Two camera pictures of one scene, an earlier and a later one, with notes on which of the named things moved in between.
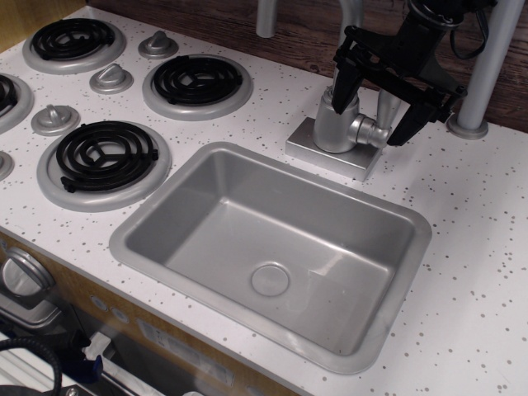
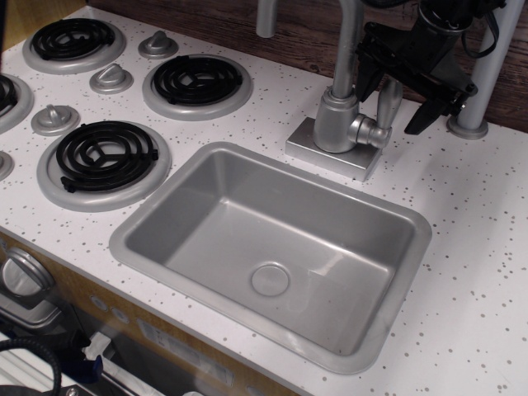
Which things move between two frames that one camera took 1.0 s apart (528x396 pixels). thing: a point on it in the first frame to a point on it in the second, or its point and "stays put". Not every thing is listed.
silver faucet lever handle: (388, 106) stays put
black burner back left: (73, 46) stays put
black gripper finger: (347, 80) to (370, 72)
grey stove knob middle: (110, 79) stays put
